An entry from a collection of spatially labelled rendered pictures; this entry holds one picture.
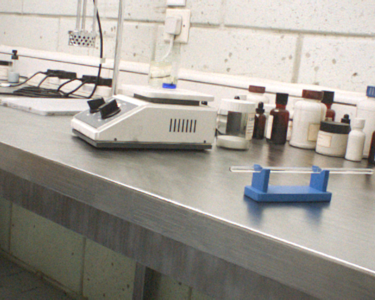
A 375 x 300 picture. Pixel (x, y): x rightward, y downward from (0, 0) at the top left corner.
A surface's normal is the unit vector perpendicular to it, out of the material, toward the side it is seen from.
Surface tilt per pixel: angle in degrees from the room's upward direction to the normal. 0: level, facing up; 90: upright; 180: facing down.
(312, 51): 90
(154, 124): 90
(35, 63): 90
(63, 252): 90
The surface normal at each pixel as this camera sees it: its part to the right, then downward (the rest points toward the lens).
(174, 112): 0.47, 0.21
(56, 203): -0.65, 0.06
